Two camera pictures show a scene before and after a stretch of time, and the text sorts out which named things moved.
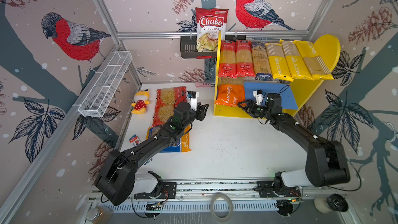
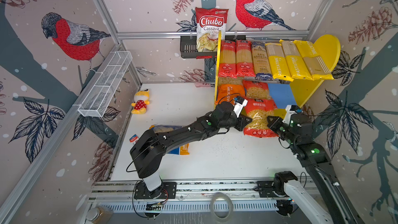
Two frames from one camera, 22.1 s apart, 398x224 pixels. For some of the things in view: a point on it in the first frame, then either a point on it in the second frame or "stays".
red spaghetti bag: (227, 68) stays
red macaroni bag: (167, 98) → (258, 110)
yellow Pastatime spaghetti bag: (297, 68) stays
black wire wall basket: (188, 46) stays
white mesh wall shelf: (96, 101) stays
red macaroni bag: (162, 113) → (256, 90)
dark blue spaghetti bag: (261, 65) stays
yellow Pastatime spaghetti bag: (279, 63) stays
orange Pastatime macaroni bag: (230, 91) stays
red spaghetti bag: (244, 63) stays
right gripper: (249, 104) → (271, 125)
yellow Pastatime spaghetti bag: (317, 68) stays
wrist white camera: (192, 98) → (240, 102)
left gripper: (200, 113) → (242, 122)
